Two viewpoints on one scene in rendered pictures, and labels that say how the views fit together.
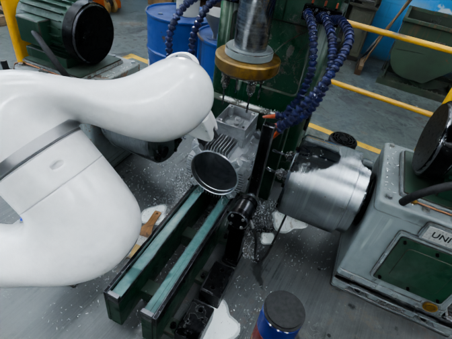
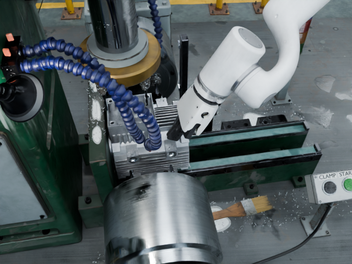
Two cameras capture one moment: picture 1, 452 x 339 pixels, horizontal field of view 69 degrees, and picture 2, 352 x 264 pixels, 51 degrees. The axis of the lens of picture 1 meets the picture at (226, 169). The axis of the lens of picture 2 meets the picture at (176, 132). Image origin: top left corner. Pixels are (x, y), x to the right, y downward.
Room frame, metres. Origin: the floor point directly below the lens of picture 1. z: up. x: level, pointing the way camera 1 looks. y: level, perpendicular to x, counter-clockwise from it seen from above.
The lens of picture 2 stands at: (1.08, 0.62, 1.83)
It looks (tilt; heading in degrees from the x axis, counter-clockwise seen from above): 50 degrees down; 243
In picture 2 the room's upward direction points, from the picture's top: 1 degrees counter-clockwise
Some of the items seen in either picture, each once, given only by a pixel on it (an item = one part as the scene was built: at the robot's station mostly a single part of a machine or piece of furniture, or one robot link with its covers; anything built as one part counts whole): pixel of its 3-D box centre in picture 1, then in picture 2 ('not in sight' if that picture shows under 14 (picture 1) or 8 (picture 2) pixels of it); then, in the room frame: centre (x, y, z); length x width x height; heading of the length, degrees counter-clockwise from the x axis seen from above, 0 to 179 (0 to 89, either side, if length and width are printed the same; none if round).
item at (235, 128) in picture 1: (235, 126); (131, 118); (0.88, -0.01, 1.11); 0.12 x 0.11 x 0.07; 162
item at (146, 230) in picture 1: (143, 233); (239, 209); (0.66, 0.22, 0.80); 0.21 x 0.05 x 0.01; 168
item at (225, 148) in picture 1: (227, 157); (149, 139); (0.85, 0.00, 1.02); 0.20 x 0.19 x 0.19; 162
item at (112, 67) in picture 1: (81, 107); not in sight; (1.04, 0.57, 0.99); 0.35 x 0.31 x 0.37; 72
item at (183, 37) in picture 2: (259, 165); (184, 74); (0.69, -0.09, 1.12); 0.04 x 0.03 x 0.26; 162
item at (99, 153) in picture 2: (243, 143); (94, 155); (1.00, -0.05, 0.97); 0.30 x 0.11 x 0.34; 72
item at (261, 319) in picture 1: (280, 319); not in sight; (0.24, -0.11, 1.19); 0.06 x 0.06 x 0.04
